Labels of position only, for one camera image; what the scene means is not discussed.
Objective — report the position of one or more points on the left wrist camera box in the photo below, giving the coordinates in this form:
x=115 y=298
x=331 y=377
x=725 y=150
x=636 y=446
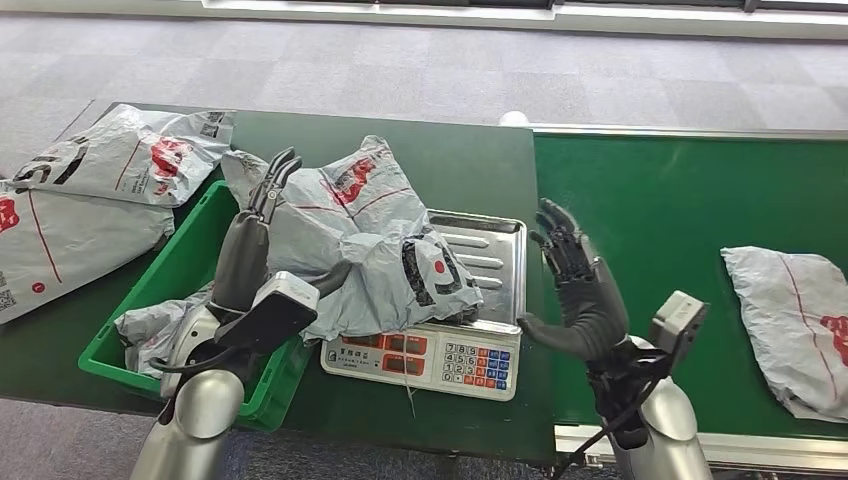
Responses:
x=275 y=311

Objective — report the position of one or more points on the grey courier package red print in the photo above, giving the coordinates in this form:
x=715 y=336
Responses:
x=149 y=328

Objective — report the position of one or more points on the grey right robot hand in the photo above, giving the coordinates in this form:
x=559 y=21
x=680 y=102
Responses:
x=586 y=298

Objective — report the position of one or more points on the large grey courier package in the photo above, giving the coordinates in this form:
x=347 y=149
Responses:
x=73 y=238

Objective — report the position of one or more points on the white conveyor roller cap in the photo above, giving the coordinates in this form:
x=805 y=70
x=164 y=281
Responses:
x=513 y=119

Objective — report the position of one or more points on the grey courier package QR codes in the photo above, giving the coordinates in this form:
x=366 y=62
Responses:
x=119 y=156

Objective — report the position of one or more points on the electronic scale with steel tray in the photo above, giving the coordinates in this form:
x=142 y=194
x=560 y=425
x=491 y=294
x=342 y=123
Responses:
x=477 y=361

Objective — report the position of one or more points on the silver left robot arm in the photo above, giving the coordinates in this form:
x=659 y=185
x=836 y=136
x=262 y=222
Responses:
x=192 y=411

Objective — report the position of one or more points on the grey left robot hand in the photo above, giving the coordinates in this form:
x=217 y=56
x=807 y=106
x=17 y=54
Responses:
x=242 y=258

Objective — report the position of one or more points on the green conveyor belt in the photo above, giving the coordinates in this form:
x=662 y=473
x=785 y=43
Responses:
x=662 y=199

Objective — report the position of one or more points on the grey courier package red line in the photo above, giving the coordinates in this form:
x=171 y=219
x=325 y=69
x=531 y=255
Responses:
x=788 y=318

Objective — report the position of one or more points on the green plastic bin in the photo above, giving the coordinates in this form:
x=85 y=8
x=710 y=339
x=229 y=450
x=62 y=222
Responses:
x=179 y=265

